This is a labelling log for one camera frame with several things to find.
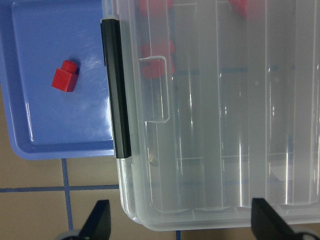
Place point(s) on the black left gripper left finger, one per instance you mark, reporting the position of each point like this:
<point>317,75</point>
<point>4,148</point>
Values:
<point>98,224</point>

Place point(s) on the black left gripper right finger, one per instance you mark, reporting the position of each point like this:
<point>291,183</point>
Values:
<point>267,224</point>

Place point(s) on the clear plastic box lid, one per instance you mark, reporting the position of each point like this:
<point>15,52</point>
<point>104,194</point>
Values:
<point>239,119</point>

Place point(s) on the red block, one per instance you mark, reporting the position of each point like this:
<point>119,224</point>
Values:
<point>65,77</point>
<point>154,7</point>
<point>240,7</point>
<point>157,58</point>

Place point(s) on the blue plastic tray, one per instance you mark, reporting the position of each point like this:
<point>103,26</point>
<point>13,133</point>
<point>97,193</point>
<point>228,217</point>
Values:
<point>43,122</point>

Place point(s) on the black box latch handle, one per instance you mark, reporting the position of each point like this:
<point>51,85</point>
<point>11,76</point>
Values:
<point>113,59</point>

